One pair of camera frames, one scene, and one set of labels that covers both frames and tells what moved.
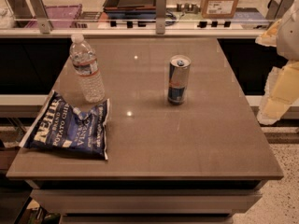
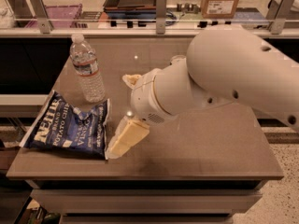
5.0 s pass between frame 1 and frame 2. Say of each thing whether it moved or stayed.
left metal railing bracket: stayed
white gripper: moved
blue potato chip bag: stayed
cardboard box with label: stayed
